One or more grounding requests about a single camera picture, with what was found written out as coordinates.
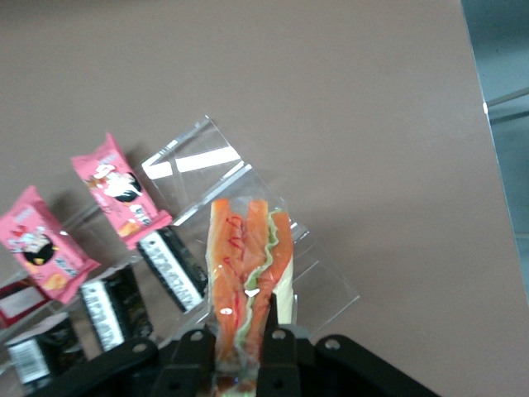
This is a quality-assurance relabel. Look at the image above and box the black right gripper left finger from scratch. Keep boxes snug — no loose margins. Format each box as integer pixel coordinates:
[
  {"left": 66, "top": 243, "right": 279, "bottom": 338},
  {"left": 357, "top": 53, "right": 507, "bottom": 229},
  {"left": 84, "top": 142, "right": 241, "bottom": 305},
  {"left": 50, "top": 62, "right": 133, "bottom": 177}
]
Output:
[{"left": 150, "top": 328, "right": 218, "bottom": 397}]

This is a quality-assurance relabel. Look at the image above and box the red cookie box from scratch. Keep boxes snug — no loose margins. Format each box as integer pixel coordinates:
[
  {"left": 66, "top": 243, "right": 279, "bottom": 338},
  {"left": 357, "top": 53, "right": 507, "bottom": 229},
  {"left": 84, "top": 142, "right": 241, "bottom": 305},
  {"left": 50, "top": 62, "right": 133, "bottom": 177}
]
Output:
[{"left": 0, "top": 277, "right": 53, "bottom": 330}]

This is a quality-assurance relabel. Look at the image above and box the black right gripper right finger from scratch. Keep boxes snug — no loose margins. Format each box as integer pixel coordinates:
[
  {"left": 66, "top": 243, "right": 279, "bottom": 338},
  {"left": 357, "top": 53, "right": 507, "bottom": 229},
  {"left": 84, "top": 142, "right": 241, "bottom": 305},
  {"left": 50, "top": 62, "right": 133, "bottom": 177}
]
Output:
[{"left": 255, "top": 292, "right": 302, "bottom": 397}]

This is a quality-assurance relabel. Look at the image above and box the black snack packet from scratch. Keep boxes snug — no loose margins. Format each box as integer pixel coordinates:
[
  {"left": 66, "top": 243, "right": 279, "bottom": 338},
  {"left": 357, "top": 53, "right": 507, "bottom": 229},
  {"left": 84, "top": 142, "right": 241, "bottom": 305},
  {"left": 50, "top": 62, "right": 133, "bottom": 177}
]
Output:
[
  {"left": 79, "top": 265, "right": 155, "bottom": 354},
  {"left": 4, "top": 311, "right": 86, "bottom": 386},
  {"left": 136, "top": 224, "right": 209, "bottom": 314}
]

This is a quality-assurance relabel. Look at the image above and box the pink cartoon snack packet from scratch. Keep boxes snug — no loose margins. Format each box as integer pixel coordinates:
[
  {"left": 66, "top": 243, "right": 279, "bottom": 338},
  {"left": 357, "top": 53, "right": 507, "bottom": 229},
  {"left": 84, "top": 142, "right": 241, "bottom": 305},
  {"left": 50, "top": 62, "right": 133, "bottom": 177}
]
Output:
[
  {"left": 69, "top": 132, "right": 174, "bottom": 252},
  {"left": 0, "top": 184, "right": 102, "bottom": 305}
]

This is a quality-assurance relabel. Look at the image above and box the clear acrylic stepped display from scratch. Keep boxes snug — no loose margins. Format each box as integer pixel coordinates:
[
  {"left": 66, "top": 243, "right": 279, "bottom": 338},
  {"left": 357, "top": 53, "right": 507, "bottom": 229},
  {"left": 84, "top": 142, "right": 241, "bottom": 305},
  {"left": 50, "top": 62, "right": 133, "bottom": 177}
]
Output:
[{"left": 0, "top": 114, "right": 360, "bottom": 373}]

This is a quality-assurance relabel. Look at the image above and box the triangle sandwich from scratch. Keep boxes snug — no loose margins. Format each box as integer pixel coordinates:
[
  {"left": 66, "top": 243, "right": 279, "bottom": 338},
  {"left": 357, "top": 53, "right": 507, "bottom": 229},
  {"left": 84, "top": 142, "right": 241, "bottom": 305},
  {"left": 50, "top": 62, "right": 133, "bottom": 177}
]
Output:
[{"left": 204, "top": 198, "right": 297, "bottom": 397}]

